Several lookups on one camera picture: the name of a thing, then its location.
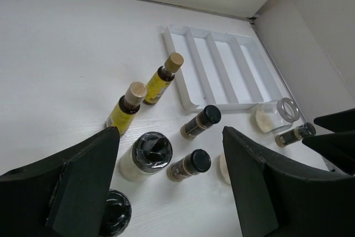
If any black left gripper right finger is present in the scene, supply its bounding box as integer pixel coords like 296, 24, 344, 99
222, 127, 354, 236

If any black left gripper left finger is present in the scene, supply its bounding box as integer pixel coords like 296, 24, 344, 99
1, 127, 120, 236

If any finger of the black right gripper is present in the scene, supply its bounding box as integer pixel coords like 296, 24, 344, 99
313, 108, 355, 133
302, 131, 354, 175

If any black cap spice jar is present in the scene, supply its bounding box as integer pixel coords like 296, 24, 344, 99
275, 122, 316, 148
167, 149, 211, 181
180, 105, 221, 139

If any black flip-lid shaker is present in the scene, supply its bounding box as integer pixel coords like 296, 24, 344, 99
98, 189, 132, 236
119, 132, 173, 183

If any clear glass jar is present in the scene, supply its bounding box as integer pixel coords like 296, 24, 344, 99
255, 98, 300, 134
219, 153, 231, 185

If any yellow label bottle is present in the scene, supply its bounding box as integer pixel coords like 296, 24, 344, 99
106, 82, 148, 137
143, 52, 184, 105

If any white divided organizer tray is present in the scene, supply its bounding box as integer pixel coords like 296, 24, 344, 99
163, 24, 282, 112

